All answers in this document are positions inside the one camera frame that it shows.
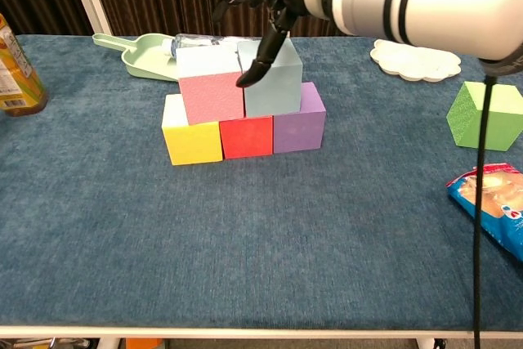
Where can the light blue foam cube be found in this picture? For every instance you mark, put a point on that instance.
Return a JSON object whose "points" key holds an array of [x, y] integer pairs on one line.
{"points": [[274, 95]]}

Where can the yellow foam cube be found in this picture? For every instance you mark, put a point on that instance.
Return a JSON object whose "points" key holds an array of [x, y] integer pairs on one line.
{"points": [[192, 144]]}

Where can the mint green dustpan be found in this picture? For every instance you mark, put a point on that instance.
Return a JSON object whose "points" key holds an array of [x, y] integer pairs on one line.
{"points": [[143, 59]]}

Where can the pink foam cube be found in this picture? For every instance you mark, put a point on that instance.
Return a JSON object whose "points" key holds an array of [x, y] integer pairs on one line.
{"points": [[212, 99]]}

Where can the clear plastic water bottle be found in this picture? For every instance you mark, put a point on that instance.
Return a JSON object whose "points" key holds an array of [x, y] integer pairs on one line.
{"points": [[192, 40]]}

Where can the blue snack bag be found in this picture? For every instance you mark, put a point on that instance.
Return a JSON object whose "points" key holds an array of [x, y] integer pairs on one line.
{"points": [[502, 210]]}

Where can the dark blue table mat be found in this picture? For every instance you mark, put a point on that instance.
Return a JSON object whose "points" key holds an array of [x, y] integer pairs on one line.
{"points": [[261, 242]]}

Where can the green foam cube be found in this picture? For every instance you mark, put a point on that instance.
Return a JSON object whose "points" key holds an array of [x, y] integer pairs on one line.
{"points": [[461, 120]]}

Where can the tea bottle with yellow cap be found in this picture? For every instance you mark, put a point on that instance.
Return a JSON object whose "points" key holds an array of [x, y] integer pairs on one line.
{"points": [[20, 79]]}

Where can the white table leg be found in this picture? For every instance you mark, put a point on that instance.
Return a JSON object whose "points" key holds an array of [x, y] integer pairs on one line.
{"points": [[425, 343], [109, 343]]}

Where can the purple foam cube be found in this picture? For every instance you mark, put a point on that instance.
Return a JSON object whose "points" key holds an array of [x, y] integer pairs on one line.
{"points": [[298, 132]]}

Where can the white flower-shaped palette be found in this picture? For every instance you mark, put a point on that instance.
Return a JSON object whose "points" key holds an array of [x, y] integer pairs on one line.
{"points": [[417, 63]]}

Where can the red foam cube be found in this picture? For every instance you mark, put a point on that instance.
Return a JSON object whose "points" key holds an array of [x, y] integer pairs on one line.
{"points": [[247, 138]]}

